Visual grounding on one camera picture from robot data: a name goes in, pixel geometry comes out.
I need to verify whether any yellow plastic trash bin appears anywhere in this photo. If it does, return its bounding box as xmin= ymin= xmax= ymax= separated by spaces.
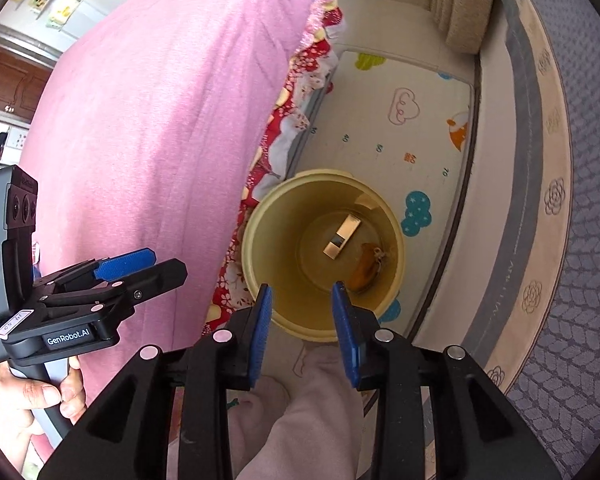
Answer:
xmin=242 ymin=169 xmax=405 ymax=342

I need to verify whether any person's left hand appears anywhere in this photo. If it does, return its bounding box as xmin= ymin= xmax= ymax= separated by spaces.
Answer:
xmin=0 ymin=356 xmax=86 ymax=471

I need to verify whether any brown sock in bin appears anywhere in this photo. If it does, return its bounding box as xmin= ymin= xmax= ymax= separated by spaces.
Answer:
xmin=347 ymin=243 xmax=385 ymax=292

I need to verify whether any pink bed sheet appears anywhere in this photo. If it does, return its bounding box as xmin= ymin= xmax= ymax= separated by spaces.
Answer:
xmin=20 ymin=0 xmax=313 ymax=396

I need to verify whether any gold box in bin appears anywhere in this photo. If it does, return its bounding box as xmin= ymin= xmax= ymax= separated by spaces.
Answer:
xmin=323 ymin=214 xmax=362 ymax=259

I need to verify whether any grey patterned rug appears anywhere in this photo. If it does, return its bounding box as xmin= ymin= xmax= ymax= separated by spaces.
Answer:
xmin=463 ymin=0 xmax=600 ymax=479

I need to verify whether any brown wooden door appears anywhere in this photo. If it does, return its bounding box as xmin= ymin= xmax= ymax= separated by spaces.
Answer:
xmin=0 ymin=47 xmax=52 ymax=122

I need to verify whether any cartoon foam play mat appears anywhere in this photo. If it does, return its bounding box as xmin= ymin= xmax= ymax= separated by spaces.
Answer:
xmin=258 ymin=49 xmax=474 ymax=376

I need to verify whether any red floral bed skirt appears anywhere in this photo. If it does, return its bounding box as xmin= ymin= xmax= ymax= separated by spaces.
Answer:
xmin=202 ymin=0 xmax=343 ymax=335

